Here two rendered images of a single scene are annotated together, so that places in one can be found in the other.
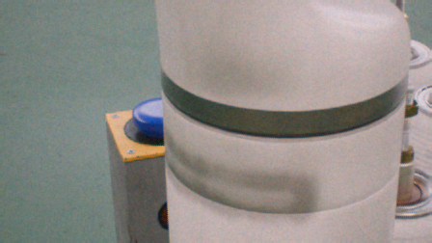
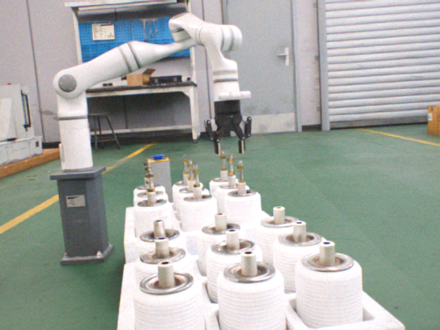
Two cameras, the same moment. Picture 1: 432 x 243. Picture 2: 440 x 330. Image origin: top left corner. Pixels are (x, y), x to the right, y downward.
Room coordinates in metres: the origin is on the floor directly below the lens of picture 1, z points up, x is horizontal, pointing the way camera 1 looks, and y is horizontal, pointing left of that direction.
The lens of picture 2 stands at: (0.92, -1.47, 0.50)
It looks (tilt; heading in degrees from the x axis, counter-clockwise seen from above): 8 degrees down; 96
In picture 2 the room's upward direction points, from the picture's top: 4 degrees counter-clockwise
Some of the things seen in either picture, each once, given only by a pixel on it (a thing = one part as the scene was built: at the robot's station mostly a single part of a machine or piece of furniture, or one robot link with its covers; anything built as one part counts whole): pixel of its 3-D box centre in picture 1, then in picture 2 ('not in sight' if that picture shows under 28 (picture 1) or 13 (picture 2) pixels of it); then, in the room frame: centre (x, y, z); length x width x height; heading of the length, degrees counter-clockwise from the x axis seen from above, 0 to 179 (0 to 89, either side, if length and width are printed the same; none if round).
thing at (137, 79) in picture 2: not in sight; (139, 78); (-0.70, 4.50, 0.87); 0.40 x 0.30 x 0.23; 170
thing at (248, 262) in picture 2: not in sight; (249, 264); (0.89, -0.85, 0.26); 0.02 x 0.02 x 0.03
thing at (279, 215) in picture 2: not in sight; (279, 215); (0.94, -0.59, 0.26); 0.02 x 0.02 x 0.03
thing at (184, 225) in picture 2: not in sight; (200, 232); (0.74, -0.33, 0.16); 0.10 x 0.10 x 0.18
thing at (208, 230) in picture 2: not in sight; (220, 228); (0.83, -0.62, 0.25); 0.08 x 0.08 x 0.01
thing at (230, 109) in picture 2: not in sight; (227, 114); (0.82, -0.18, 0.46); 0.08 x 0.08 x 0.09
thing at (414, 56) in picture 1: (395, 54); (232, 186); (0.82, -0.18, 0.25); 0.08 x 0.08 x 0.01
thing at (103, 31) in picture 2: not in sight; (103, 31); (-1.17, 4.67, 1.54); 0.32 x 0.02 x 0.25; 4
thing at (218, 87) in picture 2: not in sight; (228, 89); (0.83, -0.20, 0.53); 0.11 x 0.09 x 0.06; 116
